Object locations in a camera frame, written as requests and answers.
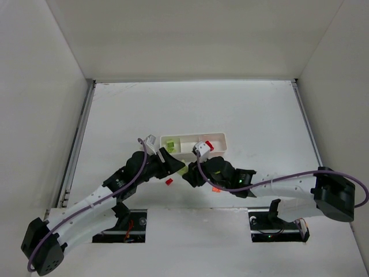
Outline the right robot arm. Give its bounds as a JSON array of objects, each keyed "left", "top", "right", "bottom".
[{"left": 183, "top": 156, "right": 355, "bottom": 222}]

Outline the purple cable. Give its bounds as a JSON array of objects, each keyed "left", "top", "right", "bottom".
[
  {"left": 195, "top": 151, "right": 369, "bottom": 208},
  {"left": 27, "top": 137, "right": 150, "bottom": 272}
]

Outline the right aluminium frame rail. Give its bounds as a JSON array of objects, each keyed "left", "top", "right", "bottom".
[{"left": 291, "top": 79, "right": 336, "bottom": 206}]

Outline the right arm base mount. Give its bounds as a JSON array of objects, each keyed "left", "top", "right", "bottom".
[{"left": 248, "top": 199, "right": 310, "bottom": 243}]

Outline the aluminium frame rail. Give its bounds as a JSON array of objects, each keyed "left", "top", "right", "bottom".
[
  {"left": 52, "top": 79, "right": 96, "bottom": 208},
  {"left": 291, "top": 79, "right": 336, "bottom": 206}
]

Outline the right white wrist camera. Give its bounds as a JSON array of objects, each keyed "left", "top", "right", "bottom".
[{"left": 192, "top": 141, "right": 211, "bottom": 160}]

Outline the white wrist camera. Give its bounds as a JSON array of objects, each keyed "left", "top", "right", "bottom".
[
  {"left": 144, "top": 134, "right": 157, "bottom": 155},
  {"left": 192, "top": 141, "right": 211, "bottom": 160}
]

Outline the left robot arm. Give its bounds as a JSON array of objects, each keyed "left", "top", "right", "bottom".
[{"left": 21, "top": 148, "right": 185, "bottom": 276}]

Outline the small red lego brick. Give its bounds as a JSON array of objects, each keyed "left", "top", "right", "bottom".
[{"left": 165, "top": 178, "right": 174, "bottom": 186}]

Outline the white divided sorting tray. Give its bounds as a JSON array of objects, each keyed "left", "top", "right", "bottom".
[{"left": 160, "top": 133, "right": 227, "bottom": 162}]

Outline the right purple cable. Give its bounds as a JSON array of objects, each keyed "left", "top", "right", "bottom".
[{"left": 195, "top": 151, "right": 369, "bottom": 208}]

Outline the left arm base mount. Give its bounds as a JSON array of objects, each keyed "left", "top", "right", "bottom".
[{"left": 92, "top": 209, "right": 148, "bottom": 244}]

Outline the left aluminium frame rail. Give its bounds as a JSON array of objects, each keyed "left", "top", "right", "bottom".
[{"left": 52, "top": 79, "right": 96, "bottom": 208}]

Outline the red curved lego piece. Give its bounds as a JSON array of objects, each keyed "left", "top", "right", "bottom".
[{"left": 205, "top": 141, "right": 214, "bottom": 151}]

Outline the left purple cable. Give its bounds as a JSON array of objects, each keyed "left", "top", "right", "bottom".
[{"left": 27, "top": 137, "right": 150, "bottom": 272}]

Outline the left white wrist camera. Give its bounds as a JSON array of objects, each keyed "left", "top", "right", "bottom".
[{"left": 144, "top": 134, "right": 157, "bottom": 155}]

